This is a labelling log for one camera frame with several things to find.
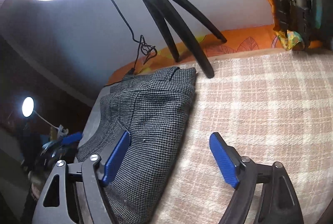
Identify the black mini tripod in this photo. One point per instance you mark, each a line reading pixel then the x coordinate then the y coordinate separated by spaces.
pixel 164 14

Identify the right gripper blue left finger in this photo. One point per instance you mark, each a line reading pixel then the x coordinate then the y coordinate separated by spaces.
pixel 94 173

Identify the grey tweed pants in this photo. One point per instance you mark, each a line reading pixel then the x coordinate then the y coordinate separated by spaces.
pixel 153 109

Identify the beige plaid bed cover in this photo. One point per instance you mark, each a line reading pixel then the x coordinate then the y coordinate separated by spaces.
pixel 275 107

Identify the orange leaf bed sheet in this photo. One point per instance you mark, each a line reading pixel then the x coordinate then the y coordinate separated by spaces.
pixel 238 41

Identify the small white clip lamp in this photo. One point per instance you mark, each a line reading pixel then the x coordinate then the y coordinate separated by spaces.
pixel 27 110

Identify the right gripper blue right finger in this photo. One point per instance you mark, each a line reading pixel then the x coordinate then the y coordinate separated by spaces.
pixel 278 201

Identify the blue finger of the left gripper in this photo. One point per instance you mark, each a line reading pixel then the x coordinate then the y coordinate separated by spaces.
pixel 72 138

